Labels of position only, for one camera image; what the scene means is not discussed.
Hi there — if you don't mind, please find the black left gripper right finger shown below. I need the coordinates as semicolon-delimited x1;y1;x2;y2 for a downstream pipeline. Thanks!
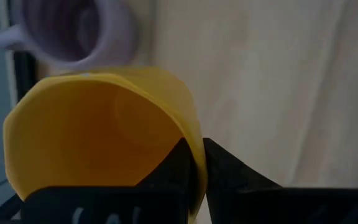
203;138;358;224

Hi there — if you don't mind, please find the pale lilac mug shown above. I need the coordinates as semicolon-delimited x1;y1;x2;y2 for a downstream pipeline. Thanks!
0;0;138;72

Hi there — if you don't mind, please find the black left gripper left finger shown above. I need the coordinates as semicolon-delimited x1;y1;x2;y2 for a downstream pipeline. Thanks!
20;138;198;224

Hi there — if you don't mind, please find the yellow mug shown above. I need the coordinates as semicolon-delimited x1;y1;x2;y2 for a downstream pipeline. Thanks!
2;64;208;224

